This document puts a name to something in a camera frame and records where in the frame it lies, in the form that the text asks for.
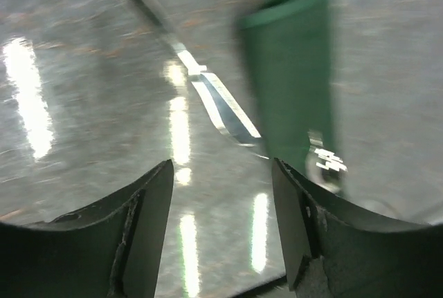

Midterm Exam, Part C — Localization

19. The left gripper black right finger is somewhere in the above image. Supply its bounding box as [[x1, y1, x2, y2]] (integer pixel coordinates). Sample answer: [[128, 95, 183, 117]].
[[272, 160, 442, 297]]

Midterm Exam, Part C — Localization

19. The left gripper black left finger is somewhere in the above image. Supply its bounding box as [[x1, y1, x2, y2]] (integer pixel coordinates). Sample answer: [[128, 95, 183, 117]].
[[1, 160, 174, 297]]

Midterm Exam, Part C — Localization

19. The silver spoon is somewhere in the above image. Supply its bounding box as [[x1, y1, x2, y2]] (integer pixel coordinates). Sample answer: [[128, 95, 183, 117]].
[[304, 128, 395, 216]]

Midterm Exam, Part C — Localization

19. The dark green cloth napkin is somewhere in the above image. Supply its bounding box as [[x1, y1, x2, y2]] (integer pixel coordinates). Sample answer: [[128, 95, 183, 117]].
[[238, 0, 337, 174]]

